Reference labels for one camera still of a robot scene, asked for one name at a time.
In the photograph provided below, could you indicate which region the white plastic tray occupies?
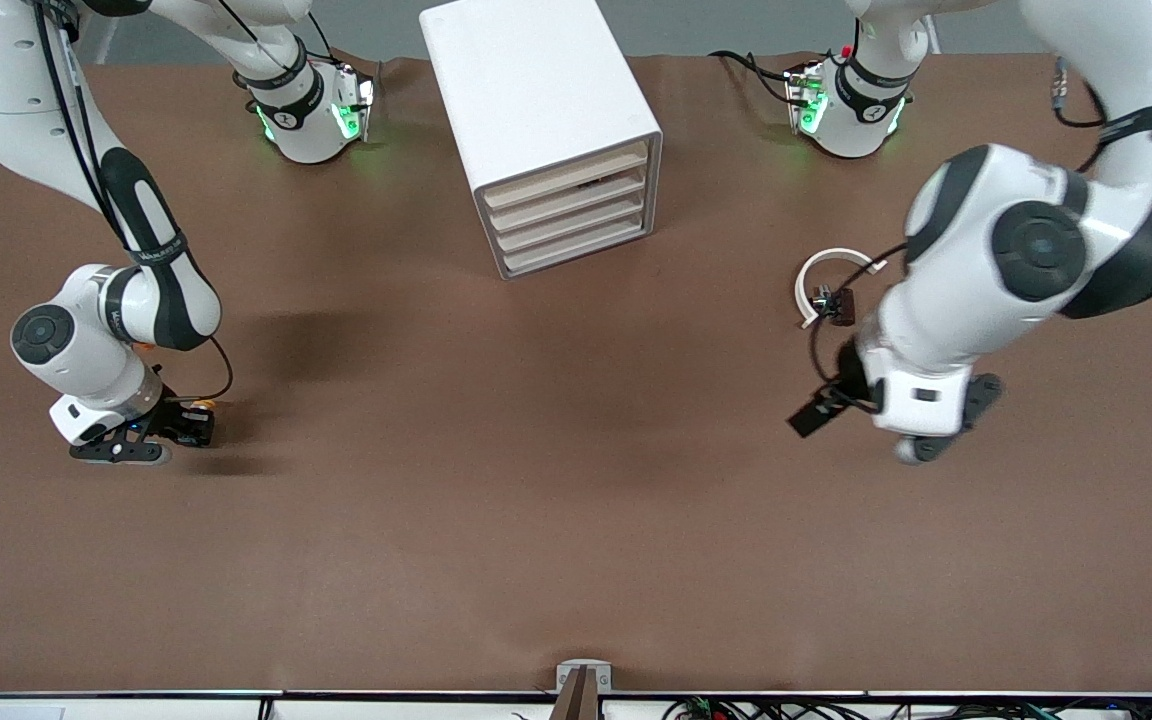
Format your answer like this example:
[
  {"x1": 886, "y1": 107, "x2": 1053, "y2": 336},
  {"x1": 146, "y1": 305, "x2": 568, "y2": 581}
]
[{"x1": 482, "y1": 143, "x2": 650, "y2": 211}]

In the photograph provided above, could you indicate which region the white curved plastic ring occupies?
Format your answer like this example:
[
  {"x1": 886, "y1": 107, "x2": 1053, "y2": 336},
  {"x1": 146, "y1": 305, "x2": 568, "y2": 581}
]
[{"x1": 794, "y1": 247, "x2": 888, "y2": 330}]

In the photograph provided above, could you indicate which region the tangled cable bundle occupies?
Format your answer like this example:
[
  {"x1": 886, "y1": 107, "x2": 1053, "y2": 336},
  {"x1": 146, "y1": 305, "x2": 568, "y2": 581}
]
[{"x1": 661, "y1": 697, "x2": 1152, "y2": 720}]

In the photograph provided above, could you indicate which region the brown camera post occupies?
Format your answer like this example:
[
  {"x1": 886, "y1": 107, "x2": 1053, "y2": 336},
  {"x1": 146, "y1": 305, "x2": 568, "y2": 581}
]
[{"x1": 549, "y1": 668, "x2": 602, "y2": 720}]

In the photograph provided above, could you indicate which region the brown terminal block component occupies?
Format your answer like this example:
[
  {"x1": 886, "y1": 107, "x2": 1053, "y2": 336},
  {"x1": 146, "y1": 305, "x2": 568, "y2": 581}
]
[{"x1": 811, "y1": 285, "x2": 858, "y2": 328}]

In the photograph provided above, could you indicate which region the white table edge rail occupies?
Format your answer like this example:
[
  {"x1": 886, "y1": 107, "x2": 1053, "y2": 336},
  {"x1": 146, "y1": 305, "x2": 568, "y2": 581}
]
[{"x1": 0, "y1": 690, "x2": 1152, "y2": 720}]

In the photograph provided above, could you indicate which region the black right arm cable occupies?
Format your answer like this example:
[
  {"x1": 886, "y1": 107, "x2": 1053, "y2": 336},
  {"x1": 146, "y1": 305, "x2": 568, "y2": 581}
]
[{"x1": 26, "y1": 0, "x2": 235, "y2": 404}]

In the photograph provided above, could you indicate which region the grey metal bracket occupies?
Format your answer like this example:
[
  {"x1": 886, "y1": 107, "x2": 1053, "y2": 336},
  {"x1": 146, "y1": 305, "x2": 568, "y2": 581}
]
[{"x1": 556, "y1": 660, "x2": 613, "y2": 693}]

